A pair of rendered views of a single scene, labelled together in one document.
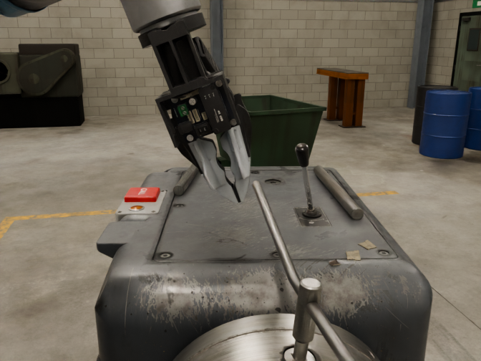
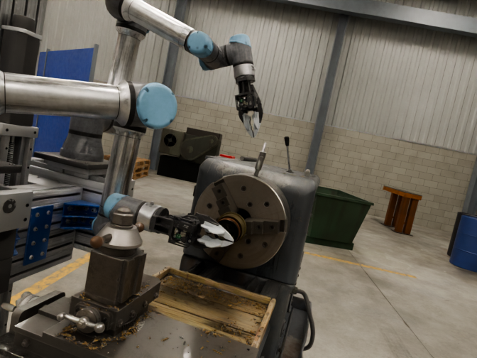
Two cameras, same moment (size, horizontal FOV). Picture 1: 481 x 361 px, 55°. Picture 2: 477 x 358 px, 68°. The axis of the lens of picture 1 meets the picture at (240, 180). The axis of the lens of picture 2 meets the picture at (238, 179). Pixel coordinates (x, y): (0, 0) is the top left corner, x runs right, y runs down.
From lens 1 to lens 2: 0.85 m
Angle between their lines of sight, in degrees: 19
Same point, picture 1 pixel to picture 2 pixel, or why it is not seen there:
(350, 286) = (285, 178)
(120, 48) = (248, 143)
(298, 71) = (370, 185)
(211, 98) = (249, 97)
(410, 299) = (305, 187)
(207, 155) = (247, 119)
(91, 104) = not seen: hidden behind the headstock
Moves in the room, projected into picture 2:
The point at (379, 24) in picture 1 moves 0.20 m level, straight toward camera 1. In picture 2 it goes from (441, 165) to (441, 165)
